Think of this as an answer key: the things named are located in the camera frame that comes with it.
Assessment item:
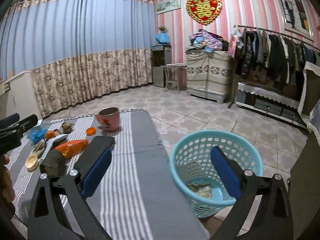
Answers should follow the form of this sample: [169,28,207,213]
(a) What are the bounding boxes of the small brown crumpled wad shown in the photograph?
[61,122,73,134]

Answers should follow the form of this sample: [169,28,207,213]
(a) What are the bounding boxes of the olive foil snack bag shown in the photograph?
[187,183,212,199]

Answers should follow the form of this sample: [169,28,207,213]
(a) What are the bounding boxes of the pink metal-rimmed mug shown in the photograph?
[96,107,120,132]

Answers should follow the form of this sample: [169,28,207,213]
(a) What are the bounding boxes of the small orange bottle cap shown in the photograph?
[86,127,96,136]

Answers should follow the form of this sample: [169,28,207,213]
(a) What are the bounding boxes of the light blue plastic basket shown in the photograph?
[169,130,264,218]

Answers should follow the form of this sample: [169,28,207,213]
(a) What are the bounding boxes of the red gold heart decoration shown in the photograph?
[185,0,222,25]

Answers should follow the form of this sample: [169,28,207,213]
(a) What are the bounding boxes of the light blue wrapper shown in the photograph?
[41,134,68,160]

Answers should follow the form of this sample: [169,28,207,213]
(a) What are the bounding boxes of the grey water dispenser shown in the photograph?
[151,45,172,87]

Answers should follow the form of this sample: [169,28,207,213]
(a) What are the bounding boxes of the cloth covered cabinet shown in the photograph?
[186,50,233,103]

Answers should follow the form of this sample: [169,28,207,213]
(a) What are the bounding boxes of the blue wrapped potted plant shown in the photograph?
[155,26,171,45]

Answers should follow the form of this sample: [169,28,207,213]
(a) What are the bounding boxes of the blue floral curtain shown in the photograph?
[1,0,156,116]

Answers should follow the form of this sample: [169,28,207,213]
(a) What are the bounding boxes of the small orange round object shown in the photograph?
[44,131,56,140]

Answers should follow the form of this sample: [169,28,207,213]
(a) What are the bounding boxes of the metal clothes rack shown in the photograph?
[227,24,319,108]

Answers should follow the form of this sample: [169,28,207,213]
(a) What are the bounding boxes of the landscape wall picture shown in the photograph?
[156,0,181,15]

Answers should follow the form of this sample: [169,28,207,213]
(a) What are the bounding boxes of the framed black white poster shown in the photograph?
[278,0,313,41]

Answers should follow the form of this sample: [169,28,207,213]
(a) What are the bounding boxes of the dark cloth covered furniture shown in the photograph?
[298,61,319,124]

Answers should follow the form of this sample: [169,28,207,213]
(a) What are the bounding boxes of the pile of colourful clothes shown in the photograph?
[185,29,229,53]

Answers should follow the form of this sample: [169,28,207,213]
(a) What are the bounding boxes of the beige crumpled paper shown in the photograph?
[31,139,46,158]

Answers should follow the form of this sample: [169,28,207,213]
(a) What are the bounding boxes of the grey floral fringed cloth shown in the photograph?
[307,101,320,145]

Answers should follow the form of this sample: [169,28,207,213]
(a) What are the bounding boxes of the dark wooden cabinet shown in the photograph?
[290,133,319,239]

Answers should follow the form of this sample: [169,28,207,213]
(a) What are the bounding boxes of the blue mesh scrubber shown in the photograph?
[28,129,48,145]

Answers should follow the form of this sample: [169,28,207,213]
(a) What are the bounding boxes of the hanging dark clothes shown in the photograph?
[234,29,319,91]

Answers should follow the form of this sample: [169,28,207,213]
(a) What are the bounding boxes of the grey striped table cloth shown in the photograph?
[7,110,210,239]

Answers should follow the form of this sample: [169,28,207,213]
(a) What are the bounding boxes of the low lace covered bench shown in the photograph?
[235,82,306,129]

